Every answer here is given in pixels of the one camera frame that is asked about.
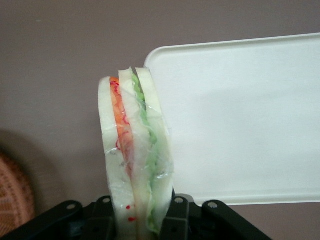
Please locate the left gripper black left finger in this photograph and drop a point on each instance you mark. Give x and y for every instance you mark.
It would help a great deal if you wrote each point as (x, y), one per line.
(100, 220)

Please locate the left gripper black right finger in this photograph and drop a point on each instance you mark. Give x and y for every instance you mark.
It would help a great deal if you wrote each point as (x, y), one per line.
(180, 220)

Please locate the plastic sandwich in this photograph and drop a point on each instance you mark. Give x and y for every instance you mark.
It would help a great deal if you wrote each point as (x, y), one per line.
(112, 150)

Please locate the brown wicker basket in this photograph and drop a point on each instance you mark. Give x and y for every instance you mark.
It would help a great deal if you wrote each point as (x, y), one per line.
(12, 190)

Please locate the cream plastic tray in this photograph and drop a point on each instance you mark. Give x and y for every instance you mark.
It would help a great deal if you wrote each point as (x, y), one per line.
(237, 125)

